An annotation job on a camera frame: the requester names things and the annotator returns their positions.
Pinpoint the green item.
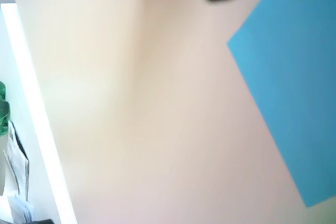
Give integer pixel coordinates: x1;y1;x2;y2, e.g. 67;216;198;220
0;81;11;137

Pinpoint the white desk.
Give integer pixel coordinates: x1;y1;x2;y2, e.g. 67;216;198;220
0;3;77;224

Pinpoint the light blue paper square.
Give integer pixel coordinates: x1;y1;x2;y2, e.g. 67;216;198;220
227;0;336;208

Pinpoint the white paper pile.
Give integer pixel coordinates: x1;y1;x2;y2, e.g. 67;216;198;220
2;120;35;222

